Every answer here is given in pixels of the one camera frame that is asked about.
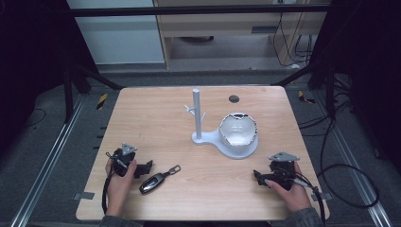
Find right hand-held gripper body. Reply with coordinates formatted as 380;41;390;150
268;151;301;192

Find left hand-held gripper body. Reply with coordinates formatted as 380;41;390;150
112;142;140;178

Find black car key with strap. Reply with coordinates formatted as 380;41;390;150
138;164;183;195

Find person's left hand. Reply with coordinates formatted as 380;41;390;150
104;157;138;218

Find person's right hand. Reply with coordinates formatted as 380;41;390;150
264;162;313;215

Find white bowl with silver rim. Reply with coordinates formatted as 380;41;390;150
218;112;258;148

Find grey tape strip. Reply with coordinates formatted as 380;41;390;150
72;191;96;201
311;191;334;202

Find yellow black floor tape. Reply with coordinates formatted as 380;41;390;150
96;93;109;111
297;90;317;105

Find grey key hook stand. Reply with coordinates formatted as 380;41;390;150
183;88;259;160

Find white cabinet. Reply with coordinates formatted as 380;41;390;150
65;0;166;66

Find dark curtain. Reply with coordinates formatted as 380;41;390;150
0;0;97;155
308;0;401;174

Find light wooden desk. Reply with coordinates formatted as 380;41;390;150
152;0;333;68

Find black metal crossbar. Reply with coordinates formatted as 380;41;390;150
69;3;333;18

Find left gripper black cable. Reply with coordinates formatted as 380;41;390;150
100;151;128;216

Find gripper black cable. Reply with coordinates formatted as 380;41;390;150
273;167;327;227
100;151;128;216

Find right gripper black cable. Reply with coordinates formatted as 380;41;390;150
273;167;327;227

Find black floor cables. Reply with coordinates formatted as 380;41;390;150
297;91;357;138

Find black looped floor cable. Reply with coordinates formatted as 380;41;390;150
316;107;381;210

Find aluminium floor rail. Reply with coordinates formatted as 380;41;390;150
9;94;87;227
314;90;394;227

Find black metal frame stand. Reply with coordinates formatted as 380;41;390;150
270;60;337;120
62;62;125;125

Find thin black floor cable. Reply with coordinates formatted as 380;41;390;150
23;108;47;129

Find hanging black cables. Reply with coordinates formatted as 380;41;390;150
271;2;315;68

